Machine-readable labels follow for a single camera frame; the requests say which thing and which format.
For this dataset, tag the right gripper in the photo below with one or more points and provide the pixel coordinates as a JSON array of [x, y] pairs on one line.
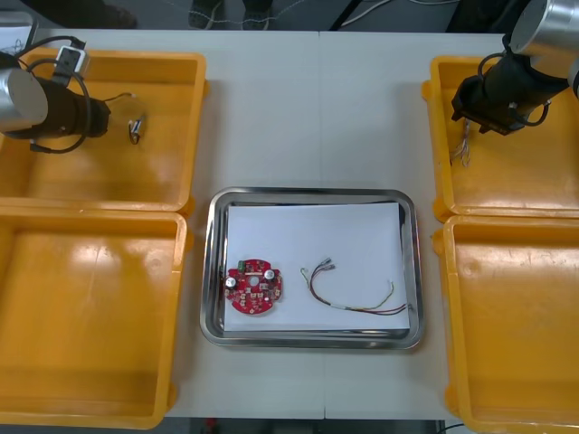
[[484, 101]]

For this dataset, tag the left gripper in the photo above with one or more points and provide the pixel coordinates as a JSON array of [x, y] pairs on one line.
[[98, 118]]

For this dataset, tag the white label metal solenoid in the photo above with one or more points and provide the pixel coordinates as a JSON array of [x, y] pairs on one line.
[[138, 124]]

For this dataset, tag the steel tray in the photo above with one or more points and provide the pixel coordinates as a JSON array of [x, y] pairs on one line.
[[18, 16], [208, 271]]

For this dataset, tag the white paper sheet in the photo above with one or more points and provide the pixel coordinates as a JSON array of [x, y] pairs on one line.
[[316, 235]]

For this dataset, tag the round red circuit board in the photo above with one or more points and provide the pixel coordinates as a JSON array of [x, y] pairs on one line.
[[253, 307]]

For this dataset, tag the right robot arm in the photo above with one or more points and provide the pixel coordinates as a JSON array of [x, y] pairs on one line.
[[543, 27]]

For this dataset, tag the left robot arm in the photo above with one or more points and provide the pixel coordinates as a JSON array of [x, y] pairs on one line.
[[27, 101]]

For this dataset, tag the yellow-orange plastic bin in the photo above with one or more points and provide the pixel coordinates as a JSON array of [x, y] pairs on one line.
[[113, 181], [534, 384], [90, 339], [520, 190]]

